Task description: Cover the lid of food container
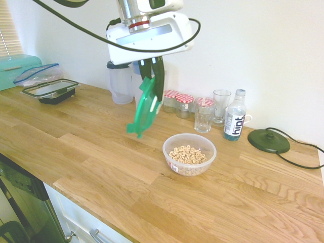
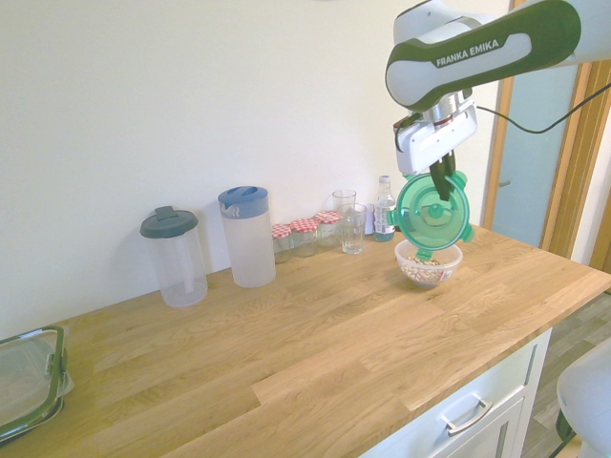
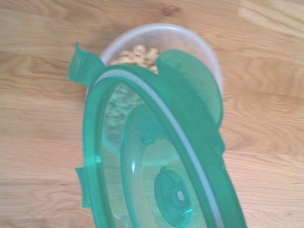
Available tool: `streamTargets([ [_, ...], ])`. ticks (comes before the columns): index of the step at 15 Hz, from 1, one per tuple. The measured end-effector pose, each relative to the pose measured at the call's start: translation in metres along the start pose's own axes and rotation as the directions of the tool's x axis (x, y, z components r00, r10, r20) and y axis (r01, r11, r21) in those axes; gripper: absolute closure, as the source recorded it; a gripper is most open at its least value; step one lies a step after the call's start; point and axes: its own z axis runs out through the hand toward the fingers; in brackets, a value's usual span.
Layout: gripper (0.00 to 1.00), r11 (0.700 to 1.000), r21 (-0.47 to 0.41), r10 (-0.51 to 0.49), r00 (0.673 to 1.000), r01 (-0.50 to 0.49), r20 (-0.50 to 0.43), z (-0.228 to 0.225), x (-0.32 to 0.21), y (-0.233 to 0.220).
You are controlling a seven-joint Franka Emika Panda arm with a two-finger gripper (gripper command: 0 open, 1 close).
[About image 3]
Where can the green transparent container lid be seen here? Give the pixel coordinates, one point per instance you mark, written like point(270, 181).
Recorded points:
point(180, 114)

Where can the clear plastic food container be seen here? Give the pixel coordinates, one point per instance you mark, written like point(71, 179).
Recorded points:
point(147, 35)

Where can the cereal rings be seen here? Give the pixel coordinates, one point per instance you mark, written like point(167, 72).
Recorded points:
point(140, 57)

